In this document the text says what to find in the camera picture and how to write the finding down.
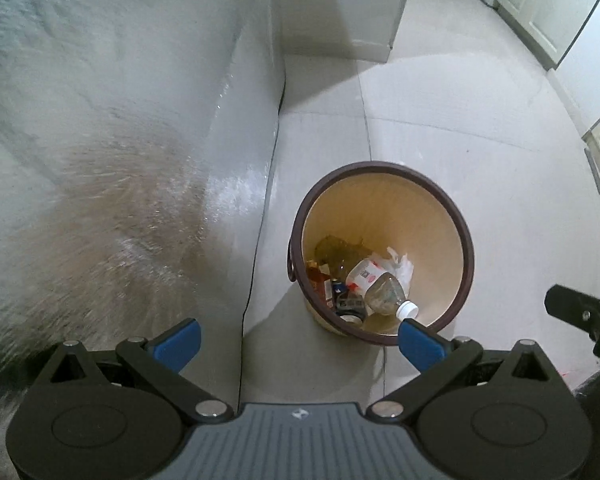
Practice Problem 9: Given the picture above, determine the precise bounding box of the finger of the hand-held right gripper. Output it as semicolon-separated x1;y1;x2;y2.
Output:
544;284;600;333

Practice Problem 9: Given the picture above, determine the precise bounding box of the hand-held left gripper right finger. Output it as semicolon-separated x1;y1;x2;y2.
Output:
367;317;556;423

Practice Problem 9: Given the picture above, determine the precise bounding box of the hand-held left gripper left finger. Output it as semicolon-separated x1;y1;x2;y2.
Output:
42;317;231;423

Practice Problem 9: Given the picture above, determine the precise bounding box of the clear plastic bottle white cap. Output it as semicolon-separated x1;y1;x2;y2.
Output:
364;271;420;322

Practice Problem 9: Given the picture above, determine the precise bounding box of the plastic bag red print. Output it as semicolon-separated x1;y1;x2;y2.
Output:
345;247;415;301

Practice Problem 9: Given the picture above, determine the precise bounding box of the beige trash bin brown rim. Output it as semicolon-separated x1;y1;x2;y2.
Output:
286;161;476;347

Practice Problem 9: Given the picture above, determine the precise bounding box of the clear plastic container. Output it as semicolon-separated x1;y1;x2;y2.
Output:
314;234;373;273

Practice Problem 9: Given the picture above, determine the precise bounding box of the red snack wrapper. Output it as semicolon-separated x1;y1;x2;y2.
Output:
306;259;334;297

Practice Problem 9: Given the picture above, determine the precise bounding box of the white cupboard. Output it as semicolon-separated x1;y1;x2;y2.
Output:
495;0;600;70

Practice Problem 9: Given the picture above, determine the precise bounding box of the black cable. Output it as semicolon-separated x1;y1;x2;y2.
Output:
239;60;288;406

